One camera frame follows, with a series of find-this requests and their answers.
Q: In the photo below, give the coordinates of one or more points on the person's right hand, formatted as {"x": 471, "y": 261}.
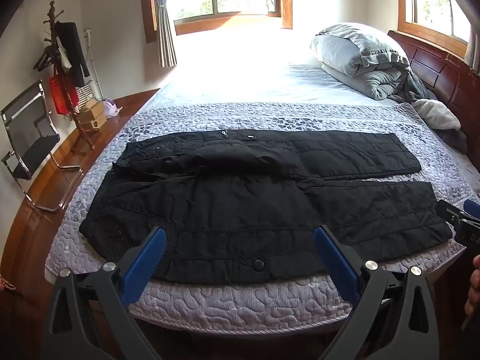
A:
{"x": 473, "y": 288}

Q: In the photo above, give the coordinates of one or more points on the red hanging bag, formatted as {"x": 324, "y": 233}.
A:
{"x": 60, "y": 93}

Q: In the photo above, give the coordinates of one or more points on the cardboard box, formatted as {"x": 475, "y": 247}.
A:
{"x": 92, "y": 108}
{"x": 92, "y": 123}

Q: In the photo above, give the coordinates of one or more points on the white plastic bag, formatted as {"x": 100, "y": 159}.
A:
{"x": 112, "y": 108}

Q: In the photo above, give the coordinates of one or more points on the black pants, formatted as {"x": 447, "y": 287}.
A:
{"x": 243, "y": 202}

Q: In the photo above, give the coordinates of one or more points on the cream hanging cloth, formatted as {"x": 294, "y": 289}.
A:
{"x": 64, "y": 58}

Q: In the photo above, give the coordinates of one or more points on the black hanging clothes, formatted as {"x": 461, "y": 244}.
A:
{"x": 73, "y": 48}

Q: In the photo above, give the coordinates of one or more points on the black clothes hanger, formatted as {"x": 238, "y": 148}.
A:
{"x": 44, "y": 58}

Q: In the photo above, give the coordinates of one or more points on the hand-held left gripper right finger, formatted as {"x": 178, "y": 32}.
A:
{"x": 333, "y": 258}

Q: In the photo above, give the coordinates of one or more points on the wooden coat rack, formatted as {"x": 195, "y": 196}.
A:
{"x": 81, "y": 129}

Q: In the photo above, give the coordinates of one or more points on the black mesh chrome chair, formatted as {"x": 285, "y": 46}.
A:
{"x": 30, "y": 120}

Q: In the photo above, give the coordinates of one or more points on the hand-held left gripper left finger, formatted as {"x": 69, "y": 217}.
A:
{"x": 148, "y": 255}

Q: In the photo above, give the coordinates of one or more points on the white fleece blanket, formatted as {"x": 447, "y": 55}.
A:
{"x": 437, "y": 114}

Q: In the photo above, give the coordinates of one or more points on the grey curtain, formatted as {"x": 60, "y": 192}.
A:
{"x": 165, "y": 37}

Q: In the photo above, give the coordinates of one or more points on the wooden bed headboard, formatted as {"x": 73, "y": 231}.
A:
{"x": 431, "y": 67}

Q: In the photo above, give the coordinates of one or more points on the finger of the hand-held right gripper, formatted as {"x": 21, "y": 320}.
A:
{"x": 448, "y": 213}
{"x": 472, "y": 208}

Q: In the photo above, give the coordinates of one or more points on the dark grey blanket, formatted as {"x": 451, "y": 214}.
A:
{"x": 420, "y": 86}

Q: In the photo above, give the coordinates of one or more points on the grey quilted bed cover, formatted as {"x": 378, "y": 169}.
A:
{"x": 225, "y": 307}

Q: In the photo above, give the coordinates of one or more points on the narrow wooden frame window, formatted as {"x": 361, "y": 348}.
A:
{"x": 431, "y": 0}

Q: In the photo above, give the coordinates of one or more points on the white stand pole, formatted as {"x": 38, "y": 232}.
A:
{"x": 92, "y": 60}

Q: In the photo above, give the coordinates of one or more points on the light curtain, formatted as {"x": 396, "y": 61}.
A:
{"x": 473, "y": 48}

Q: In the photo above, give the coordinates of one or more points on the white slatted heater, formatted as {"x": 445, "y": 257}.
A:
{"x": 87, "y": 93}

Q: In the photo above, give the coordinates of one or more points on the folded grey duvet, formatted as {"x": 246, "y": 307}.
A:
{"x": 356, "y": 60}

